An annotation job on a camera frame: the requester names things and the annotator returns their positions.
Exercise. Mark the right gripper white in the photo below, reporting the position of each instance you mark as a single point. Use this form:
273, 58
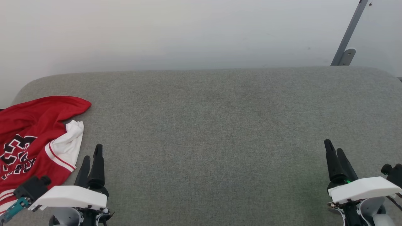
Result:
364, 188

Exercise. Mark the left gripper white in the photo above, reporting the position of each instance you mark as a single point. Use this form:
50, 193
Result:
70, 197

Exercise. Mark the red white basketball jersey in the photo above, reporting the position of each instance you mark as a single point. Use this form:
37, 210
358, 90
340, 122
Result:
29, 125

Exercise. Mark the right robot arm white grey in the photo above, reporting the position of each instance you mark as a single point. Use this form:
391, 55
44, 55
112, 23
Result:
367, 213

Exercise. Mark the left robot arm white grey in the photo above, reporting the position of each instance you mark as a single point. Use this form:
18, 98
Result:
64, 218

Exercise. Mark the grey fabric sofa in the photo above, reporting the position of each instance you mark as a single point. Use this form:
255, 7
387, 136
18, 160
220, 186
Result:
213, 131

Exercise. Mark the grey slanted metal bar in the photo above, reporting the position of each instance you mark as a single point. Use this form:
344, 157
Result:
350, 29

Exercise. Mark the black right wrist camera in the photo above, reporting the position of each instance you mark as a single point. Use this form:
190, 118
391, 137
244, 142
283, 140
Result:
394, 174

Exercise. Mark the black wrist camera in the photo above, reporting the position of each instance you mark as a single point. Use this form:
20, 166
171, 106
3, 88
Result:
394, 174
31, 187

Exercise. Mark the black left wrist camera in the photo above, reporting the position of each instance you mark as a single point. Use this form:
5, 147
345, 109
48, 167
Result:
31, 187

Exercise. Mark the grey metal bracket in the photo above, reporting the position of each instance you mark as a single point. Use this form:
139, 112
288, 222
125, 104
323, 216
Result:
348, 56

